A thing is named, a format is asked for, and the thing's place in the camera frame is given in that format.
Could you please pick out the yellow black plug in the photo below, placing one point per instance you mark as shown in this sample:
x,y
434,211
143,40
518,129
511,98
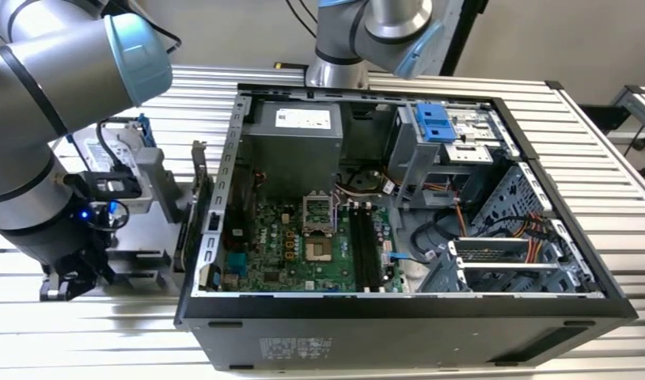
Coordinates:
x,y
278,64

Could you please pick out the teal expansion slot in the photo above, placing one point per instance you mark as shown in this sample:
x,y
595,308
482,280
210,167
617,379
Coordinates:
x,y
238,263

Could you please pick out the black PC case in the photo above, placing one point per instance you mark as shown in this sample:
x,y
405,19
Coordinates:
x,y
354,340

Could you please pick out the silver hard disk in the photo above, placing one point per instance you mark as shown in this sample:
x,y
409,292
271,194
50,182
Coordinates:
x,y
87,154

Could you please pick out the green motherboard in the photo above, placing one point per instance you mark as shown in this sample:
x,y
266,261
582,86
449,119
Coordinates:
x,y
270,253

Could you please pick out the metal locking lever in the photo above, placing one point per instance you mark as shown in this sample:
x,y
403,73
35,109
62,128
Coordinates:
x,y
335,215

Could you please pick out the grey parts rack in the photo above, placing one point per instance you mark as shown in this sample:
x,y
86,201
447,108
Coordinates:
x,y
143,237

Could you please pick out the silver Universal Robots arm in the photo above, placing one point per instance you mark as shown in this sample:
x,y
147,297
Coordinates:
x,y
63,71

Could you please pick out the black table bracket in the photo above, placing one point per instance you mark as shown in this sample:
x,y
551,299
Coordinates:
x,y
605,116

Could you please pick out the silver camera in black bracket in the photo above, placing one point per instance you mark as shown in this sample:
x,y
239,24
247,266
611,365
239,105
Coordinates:
x,y
111,185

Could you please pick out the aluminium side table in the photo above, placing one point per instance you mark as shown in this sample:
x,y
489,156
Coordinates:
x,y
644,99

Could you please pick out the blue drive bay latch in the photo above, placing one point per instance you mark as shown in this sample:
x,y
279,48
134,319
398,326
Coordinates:
x,y
434,122

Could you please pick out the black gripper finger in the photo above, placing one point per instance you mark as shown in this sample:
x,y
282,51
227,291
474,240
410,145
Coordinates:
x,y
103,265
69,287

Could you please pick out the black vertical post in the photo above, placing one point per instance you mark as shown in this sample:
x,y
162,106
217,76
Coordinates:
x,y
470,31

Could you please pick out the CPU socket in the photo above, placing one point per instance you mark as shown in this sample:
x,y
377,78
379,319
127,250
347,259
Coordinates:
x,y
319,249

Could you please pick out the grey metal drive cage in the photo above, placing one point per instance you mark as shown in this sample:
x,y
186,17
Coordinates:
x,y
413,166

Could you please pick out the grey power supply unit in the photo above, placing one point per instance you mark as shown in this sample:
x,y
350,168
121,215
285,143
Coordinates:
x,y
297,158

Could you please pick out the metal disk bay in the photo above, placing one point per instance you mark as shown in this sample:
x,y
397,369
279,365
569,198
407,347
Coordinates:
x,y
491,245

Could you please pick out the round CPU cooler fan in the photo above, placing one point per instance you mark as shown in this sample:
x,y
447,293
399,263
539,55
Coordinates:
x,y
367,180

